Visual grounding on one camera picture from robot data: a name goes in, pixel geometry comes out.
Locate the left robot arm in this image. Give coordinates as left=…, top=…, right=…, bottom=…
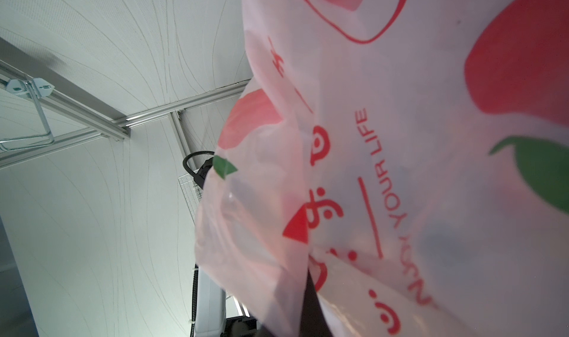
left=179, top=150, right=257, bottom=336

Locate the metal hook clamp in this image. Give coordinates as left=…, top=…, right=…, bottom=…
left=1, top=79, right=55, bottom=152

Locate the aluminium cross rail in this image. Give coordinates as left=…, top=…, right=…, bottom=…
left=1, top=60, right=130, bottom=141

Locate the white wire basket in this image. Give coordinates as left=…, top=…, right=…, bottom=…
left=178, top=174, right=202, bottom=223

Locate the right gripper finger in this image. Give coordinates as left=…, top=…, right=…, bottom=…
left=299, top=270, right=333, bottom=337

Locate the pink printed plastic bag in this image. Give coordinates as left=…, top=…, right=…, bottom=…
left=196, top=0, right=568, bottom=336

